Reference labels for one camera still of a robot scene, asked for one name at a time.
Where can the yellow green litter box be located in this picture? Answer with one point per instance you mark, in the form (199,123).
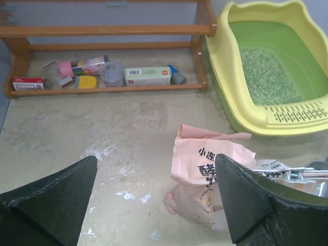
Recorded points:
(286,32)

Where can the yellow sponge block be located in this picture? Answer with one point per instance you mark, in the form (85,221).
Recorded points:
(85,82)

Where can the clear plastic cup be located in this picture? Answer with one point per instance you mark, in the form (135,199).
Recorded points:
(112,73)

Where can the pink small package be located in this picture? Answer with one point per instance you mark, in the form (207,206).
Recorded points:
(64,69)

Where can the colourful tube package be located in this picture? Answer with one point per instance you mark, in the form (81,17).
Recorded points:
(89,65)

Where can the white bag sealing clip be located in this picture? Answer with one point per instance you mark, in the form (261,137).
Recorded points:
(300,175)

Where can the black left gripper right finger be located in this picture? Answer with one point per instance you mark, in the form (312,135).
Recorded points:
(261,211)

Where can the white rectangular box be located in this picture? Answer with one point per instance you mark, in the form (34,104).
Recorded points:
(148,76)

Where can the wooden shelf rack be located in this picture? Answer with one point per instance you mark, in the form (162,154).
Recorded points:
(28,27)

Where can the green litter granules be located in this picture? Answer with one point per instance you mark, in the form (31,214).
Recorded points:
(266,78)

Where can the blue grey bottle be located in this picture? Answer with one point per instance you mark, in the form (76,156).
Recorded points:
(176,77)

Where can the pink cat litter bag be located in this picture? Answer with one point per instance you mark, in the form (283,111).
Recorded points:
(197,196)

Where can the grey metal litter scoop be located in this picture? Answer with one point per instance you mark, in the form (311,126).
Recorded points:
(320,186)

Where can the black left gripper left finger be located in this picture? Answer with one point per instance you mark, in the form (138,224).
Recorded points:
(51,210)

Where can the red white small box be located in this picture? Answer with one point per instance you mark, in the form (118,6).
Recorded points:
(28,83)

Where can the small grey pink eraser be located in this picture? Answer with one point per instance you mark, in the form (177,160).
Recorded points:
(65,81)

